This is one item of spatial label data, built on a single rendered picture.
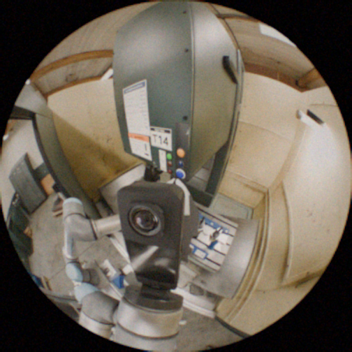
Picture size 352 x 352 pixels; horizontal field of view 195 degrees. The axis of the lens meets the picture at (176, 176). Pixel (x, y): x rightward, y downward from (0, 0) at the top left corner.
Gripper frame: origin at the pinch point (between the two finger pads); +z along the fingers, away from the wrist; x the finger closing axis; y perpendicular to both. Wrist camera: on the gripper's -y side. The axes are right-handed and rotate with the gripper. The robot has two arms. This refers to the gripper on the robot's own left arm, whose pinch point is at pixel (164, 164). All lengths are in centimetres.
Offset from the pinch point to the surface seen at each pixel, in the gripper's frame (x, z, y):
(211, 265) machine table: 66, -28, 51
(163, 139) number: 22.3, -21.2, -29.8
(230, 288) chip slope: 95, -38, 58
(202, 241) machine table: 49, -13, 52
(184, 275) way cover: 54, -46, 69
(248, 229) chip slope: 91, 27, 61
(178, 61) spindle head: 28, -20, -53
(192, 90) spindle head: 32, -20, -44
